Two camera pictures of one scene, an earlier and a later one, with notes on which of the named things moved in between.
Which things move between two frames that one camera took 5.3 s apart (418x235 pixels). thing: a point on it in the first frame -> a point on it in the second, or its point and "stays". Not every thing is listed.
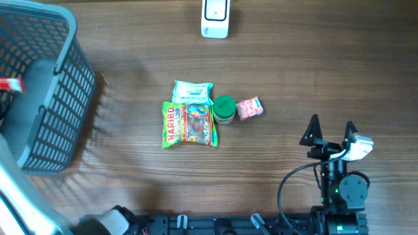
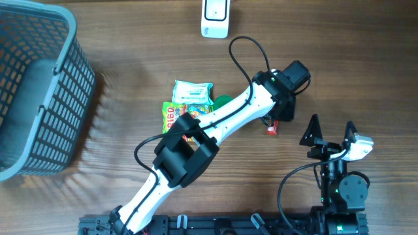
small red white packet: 12,85 -> 272,130
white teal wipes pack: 192,93 stays
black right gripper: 324,149 stays
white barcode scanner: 215,18 stays
